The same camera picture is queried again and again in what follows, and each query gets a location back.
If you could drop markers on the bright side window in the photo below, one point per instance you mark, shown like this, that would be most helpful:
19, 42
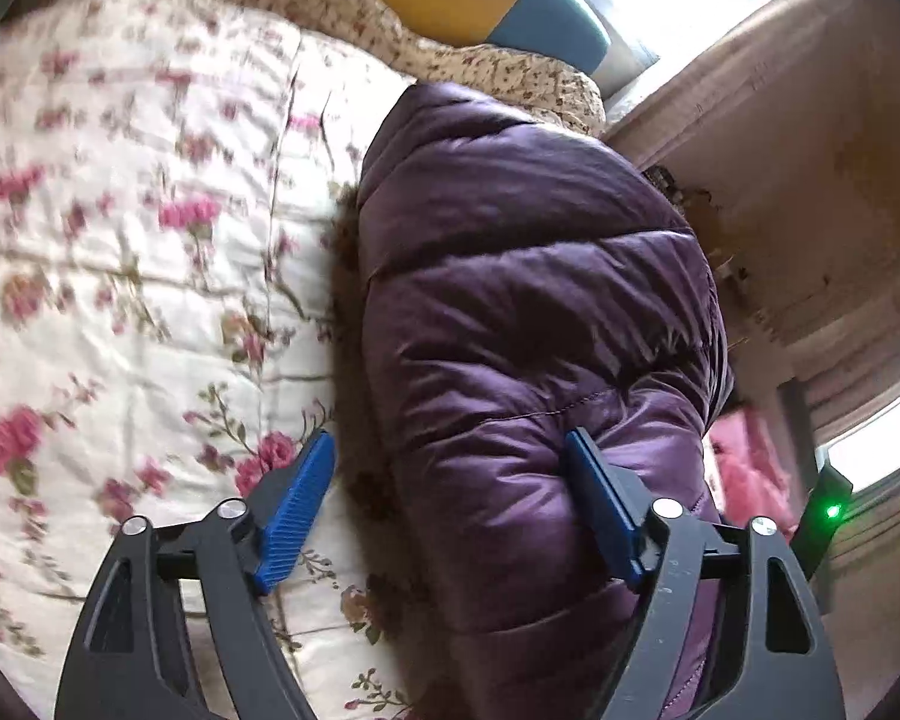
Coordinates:
881, 450

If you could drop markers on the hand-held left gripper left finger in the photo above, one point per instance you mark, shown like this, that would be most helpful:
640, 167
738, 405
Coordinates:
300, 510

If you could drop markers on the pink cloth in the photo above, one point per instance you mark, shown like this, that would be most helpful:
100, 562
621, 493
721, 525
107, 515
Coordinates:
750, 465

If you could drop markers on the small-flowered beige pillow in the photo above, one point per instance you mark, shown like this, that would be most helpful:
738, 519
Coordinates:
450, 67

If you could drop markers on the purple puffer jacket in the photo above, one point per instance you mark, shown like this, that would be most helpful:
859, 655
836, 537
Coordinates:
525, 300

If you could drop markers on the rose print quilt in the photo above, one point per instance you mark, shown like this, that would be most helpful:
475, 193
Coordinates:
135, 240

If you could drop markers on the dark tangled object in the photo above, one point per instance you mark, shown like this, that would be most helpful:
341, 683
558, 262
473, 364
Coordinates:
679, 191

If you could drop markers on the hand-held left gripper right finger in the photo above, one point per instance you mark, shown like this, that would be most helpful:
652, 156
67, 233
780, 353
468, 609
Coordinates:
598, 502

